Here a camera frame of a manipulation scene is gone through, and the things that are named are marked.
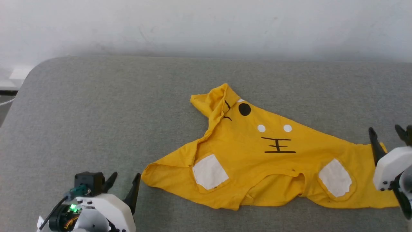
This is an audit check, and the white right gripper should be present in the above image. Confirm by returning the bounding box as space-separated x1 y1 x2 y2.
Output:
369 124 412 192

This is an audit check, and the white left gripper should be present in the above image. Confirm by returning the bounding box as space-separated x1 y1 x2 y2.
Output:
69 172 141 232

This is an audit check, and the yellow cartoon face t-shirt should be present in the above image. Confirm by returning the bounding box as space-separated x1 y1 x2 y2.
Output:
141 83 401 211

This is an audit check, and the white flat floor object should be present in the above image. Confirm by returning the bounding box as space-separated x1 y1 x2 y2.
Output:
9 66 33 81

